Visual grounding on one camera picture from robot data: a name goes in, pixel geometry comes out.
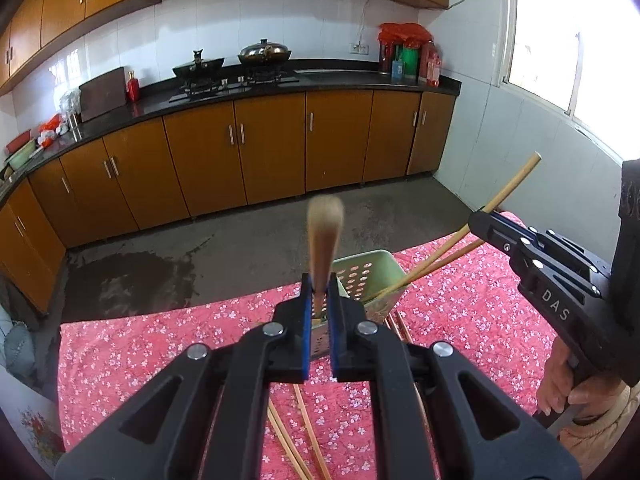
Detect black kitchen countertop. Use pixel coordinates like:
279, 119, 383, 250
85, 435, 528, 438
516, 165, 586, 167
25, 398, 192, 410
0, 59, 462, 203

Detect long orange wall cabinets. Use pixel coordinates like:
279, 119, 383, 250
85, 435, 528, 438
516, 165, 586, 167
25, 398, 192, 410
0, 0, 163, 96

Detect gas stove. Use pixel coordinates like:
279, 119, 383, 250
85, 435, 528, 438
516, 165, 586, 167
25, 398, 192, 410
168, 71, 301, 104

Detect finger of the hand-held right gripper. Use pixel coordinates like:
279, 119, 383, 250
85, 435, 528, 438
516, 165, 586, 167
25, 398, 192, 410
517, 238, 602, 297
467, 209, 614, 279

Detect white floral panel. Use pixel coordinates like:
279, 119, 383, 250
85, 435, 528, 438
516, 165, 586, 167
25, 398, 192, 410
14, 402, 67, 463

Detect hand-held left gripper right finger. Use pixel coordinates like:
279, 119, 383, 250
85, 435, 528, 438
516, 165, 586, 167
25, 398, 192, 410
327, 273, 582, 480

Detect red floral tablecloth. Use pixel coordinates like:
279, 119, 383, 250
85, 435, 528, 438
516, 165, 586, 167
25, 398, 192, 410
57, 210, 566, 480

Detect dark cutting board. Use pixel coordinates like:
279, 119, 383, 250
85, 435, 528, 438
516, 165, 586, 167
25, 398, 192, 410
78, 66, 129, 122

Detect clear plastic bag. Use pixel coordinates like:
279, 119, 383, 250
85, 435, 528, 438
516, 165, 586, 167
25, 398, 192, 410
58, 88, 83, 127

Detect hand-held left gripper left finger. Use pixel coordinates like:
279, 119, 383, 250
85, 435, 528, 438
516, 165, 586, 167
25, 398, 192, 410
54, 273, 314, 480

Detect person's right forearm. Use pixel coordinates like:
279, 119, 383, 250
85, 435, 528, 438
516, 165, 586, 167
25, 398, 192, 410
557, 384, 640, 464

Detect black wok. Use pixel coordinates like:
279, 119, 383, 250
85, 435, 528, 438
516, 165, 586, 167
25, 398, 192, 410
172, 49, 226, 83

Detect steel pot with lid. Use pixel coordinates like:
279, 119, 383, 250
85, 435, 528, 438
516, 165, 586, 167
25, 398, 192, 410
237, 38, 293, 67

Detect person's right hand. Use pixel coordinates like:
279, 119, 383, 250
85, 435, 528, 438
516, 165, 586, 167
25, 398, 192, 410
536, 344, 627, 418

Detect window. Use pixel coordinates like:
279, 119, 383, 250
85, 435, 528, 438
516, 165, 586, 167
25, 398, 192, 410
501, 0, 640, 162

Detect red and white bags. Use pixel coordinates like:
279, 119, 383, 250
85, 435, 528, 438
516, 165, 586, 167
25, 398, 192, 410
34, 113, 70, 149

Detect white power cable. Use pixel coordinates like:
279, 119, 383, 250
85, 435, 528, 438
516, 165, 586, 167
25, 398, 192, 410
356, 0, 502, 47

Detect green basin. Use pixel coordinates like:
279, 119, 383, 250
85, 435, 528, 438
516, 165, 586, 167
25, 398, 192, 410
4, 130, 40, 171

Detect wooden handled slotted spatula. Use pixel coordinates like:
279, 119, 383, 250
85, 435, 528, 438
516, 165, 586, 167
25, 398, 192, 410
306, 194, 346, 361

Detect red oil bottle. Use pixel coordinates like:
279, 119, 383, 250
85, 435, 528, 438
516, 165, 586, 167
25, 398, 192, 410
424, 41, 444, 87

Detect grey round fan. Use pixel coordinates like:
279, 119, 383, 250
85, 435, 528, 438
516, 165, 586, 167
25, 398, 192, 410
0, 319, 37, 383

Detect red plastic bag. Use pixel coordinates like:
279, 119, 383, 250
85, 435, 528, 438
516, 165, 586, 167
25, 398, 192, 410
377, 22, 434, 47

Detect green canister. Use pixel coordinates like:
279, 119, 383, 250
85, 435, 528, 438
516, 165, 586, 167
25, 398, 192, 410
402, 44, 422, 81

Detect orange lower kitchen cabinets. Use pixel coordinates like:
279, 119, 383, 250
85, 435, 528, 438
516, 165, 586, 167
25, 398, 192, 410
0, 87, 457, 313

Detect green perforated utensil basket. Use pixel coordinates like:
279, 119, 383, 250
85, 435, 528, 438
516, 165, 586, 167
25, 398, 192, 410
327, 249, 414, 322

